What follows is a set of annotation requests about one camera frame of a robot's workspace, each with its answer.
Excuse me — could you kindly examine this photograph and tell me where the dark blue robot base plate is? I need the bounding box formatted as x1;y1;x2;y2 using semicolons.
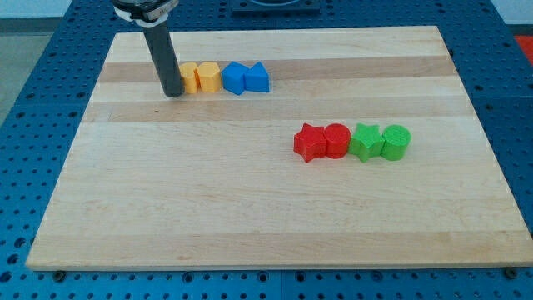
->
230;0;321;15

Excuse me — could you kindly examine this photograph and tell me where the yellow pentagon block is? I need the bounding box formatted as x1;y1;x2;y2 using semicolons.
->
196;62;222;93

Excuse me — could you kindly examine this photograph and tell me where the red star block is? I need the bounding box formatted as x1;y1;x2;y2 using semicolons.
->
293;122;327;163

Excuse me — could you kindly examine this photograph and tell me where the red object at right edge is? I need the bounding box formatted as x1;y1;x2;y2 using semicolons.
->
514;35;533;64

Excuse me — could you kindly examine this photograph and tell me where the green star block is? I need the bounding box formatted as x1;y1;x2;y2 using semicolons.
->
348;123;385;163

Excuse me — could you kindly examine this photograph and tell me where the silver white tool flange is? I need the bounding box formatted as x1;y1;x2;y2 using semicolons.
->
111;0;179;28

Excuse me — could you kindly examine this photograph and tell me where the wooden board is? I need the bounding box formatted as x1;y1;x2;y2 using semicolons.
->
27;26;532;271

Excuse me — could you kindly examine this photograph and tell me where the blue triangle block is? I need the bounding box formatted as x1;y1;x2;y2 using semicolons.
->
244;62;270;93

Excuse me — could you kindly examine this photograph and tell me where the green cylinder block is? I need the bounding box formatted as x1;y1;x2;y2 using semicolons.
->
381;125;411;161

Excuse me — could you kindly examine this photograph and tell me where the black cylindrical pointer rod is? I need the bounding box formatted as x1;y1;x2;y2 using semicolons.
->
143;21;184;98

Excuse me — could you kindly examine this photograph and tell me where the red cylinder block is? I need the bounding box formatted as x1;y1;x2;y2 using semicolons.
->
324;123;351;159

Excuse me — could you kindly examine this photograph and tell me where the blue cube block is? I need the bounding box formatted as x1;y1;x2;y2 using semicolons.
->
222;62;249;95

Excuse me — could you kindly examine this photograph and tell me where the yellow heart block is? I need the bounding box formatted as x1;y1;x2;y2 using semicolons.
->
179;62;199;94

